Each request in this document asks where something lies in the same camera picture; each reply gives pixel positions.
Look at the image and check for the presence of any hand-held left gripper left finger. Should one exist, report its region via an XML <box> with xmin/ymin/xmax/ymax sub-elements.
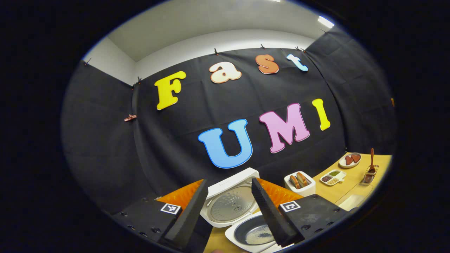
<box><xmin>112</xmin><ymin>179</ymin><xmax>208</xmax><ymax>251</ymax></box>

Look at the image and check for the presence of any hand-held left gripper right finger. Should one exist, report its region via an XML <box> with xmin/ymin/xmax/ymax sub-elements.
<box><xmin>251</xmin><ymin>177</ymin><xmax>357</xmax><ymax>247</ymax></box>

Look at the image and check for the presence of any white rice cooker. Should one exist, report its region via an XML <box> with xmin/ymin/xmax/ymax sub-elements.
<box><xmin>200</xmin><ymin>168</ymin><xmax>296</xmax><ymax>253</ymax></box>

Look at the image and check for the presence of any metal wire chopstick holder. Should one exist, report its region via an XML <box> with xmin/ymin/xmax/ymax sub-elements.
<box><xmin>361</xmin><ymin>165</ymin><xmax>379</xmax><ymax>185</ymax></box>

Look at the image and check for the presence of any clear box of rice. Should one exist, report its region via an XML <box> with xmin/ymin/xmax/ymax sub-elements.
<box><xmin>335</xmin><ymin>183</ymin><xmax>374</xmax><ymax>211</ymax></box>

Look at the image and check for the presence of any white toaster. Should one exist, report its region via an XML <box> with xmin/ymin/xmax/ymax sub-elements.
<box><xmin>284</xmin><ymin>171</ymin><xmax>316</xmax><ymax>197</ymax></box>

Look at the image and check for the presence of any white divided dish with beans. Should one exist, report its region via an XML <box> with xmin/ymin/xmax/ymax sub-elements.
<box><xmin>320</xmin><ymin>170</ymin><xmax>347</xmax><ymax>186</ymax></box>

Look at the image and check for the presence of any white round plate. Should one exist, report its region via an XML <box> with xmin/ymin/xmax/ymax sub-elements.
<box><xmin>339</xmin><ymin>153</ymin><xmax>362</xmax><ymax>169</ymax></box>

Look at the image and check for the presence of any ceiling light strip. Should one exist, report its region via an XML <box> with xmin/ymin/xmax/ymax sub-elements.
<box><xmin>317</xmin><ymin>16</ymin><xmax>335</xmax><ymax>29</ymax></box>

